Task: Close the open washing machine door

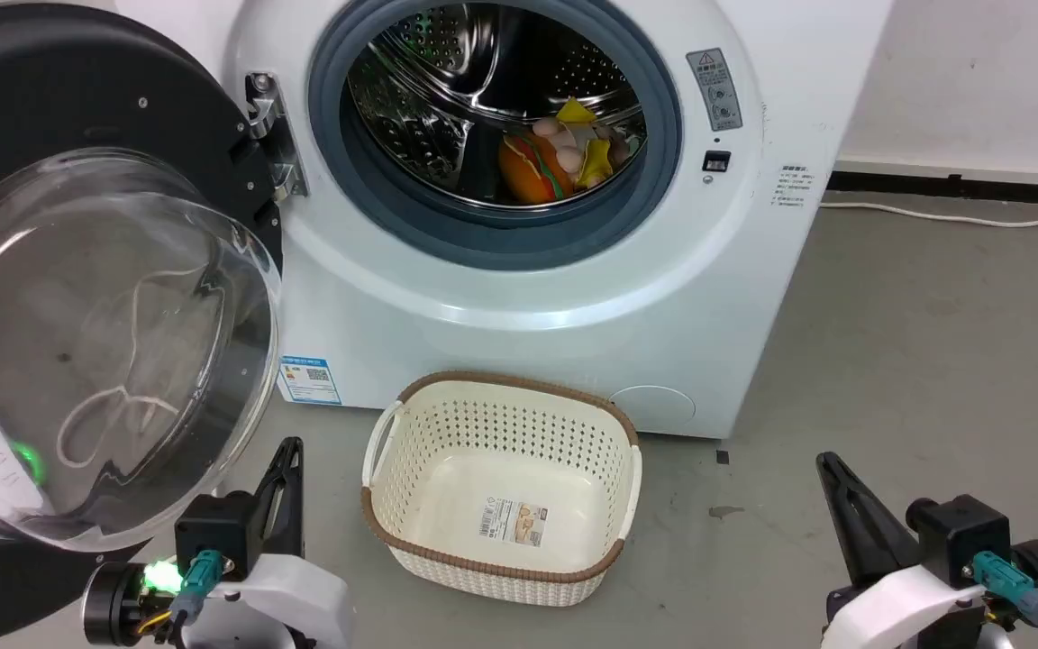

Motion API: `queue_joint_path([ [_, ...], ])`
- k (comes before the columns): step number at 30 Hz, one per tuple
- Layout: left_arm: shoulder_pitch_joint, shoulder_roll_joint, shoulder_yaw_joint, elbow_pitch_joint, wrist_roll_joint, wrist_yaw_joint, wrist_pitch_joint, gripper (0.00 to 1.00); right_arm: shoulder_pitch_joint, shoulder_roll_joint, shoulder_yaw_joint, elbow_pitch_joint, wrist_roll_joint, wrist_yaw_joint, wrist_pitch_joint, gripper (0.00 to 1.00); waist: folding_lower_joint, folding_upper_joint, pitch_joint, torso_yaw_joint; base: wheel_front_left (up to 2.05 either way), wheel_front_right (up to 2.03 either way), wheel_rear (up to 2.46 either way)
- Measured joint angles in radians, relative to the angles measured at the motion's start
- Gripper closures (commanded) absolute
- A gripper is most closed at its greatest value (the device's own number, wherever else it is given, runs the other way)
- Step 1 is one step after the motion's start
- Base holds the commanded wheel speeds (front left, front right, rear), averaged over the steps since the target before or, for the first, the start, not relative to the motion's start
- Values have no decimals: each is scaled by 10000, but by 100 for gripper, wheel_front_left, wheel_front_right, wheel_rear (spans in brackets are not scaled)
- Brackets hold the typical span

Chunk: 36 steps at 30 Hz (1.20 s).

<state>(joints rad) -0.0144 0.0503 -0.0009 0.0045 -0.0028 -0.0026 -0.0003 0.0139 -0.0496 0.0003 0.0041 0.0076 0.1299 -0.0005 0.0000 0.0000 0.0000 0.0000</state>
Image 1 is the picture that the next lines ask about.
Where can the metal door hinge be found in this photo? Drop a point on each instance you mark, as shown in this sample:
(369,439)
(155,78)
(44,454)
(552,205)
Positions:
(277,135)

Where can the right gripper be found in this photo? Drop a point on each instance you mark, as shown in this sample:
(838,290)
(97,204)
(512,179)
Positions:
(906,613)

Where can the paper basket label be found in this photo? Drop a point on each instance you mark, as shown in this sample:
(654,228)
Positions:
(514,521)

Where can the stainless steel washer drum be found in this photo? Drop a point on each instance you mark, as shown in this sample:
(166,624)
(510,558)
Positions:
(424,99)

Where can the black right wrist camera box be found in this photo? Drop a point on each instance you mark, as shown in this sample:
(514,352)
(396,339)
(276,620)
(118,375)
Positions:
(956,536)

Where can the black baseboard strip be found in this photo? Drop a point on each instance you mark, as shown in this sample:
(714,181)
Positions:
(978,187)

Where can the orange plush toy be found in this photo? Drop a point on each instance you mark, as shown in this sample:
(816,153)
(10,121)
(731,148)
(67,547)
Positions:
(528,176)

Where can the grey warning sticker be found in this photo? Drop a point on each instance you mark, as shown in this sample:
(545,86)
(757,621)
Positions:
(715,90)

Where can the white front-load washing machine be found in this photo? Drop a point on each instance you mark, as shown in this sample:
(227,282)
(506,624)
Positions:
(528,342)

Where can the black round washer door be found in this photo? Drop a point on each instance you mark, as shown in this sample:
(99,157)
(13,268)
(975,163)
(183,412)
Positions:
(50,81)

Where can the doll with yellow clothes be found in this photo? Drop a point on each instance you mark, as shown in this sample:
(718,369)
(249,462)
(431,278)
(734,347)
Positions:
(584,144)

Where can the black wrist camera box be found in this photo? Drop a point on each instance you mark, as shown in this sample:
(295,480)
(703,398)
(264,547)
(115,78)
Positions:
(956,536)
(217,532)

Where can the cream perforated laundry basket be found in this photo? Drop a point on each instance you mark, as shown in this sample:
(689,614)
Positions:
(501,424)

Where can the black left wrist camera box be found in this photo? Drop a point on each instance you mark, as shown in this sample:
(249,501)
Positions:
(217,532)

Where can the blue energy label sticker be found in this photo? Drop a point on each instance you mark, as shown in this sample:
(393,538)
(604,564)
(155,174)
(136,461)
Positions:
(309,380)

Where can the round white filter cover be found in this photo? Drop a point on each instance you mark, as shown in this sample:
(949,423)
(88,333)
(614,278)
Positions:
(654,407)

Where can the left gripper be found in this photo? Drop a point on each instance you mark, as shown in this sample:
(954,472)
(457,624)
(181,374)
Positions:
(294,599)

